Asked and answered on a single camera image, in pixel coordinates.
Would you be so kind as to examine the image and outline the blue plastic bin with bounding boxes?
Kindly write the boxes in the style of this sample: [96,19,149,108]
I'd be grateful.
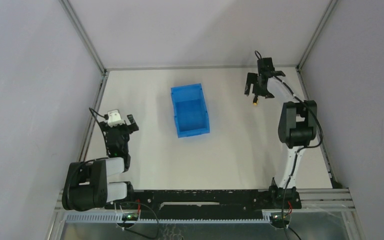
[170,83,210,138]

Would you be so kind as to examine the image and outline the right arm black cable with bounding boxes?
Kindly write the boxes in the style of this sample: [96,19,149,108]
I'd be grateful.
[254,50,324,240]

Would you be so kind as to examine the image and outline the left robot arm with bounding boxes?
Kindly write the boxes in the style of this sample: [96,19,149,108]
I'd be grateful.
[61,110,139,212]

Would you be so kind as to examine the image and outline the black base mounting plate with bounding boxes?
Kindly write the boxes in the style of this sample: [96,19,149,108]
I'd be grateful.
[105,189,302,221]

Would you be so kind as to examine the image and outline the aluminium frame rail back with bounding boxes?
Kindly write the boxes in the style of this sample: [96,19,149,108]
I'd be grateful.
[105,64,299,72]

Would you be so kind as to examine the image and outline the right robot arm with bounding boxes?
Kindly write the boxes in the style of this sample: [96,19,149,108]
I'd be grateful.
[244,51,319,208]

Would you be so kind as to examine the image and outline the aluminium frame rail right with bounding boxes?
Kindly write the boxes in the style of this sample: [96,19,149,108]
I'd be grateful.
[295,0,343,189]

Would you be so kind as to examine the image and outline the aluminium frame rail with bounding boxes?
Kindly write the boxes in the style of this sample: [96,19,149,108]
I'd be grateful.
[295,0,343,189]
[58,0,109,163]
[105,64,299,72]

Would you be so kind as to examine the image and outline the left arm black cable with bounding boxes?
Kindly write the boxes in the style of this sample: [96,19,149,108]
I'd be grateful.
[88,107,113,160]

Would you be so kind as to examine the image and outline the aluminium frame rail left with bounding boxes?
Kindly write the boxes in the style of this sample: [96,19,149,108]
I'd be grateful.
[58,0,109,163]

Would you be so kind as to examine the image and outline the white slotted cable duct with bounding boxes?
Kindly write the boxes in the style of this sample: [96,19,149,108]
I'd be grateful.
[65,211,272,224]

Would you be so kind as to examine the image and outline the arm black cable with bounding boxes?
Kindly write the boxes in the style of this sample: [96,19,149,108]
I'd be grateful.
[254,50,324,240]
[88,107,113,160]

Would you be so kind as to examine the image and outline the yellow black screwdriver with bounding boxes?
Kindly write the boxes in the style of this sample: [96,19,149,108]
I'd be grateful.
[252,94,259,106]

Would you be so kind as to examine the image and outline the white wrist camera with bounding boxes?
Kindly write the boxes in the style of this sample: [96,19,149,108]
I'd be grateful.
[107,109,125,128]

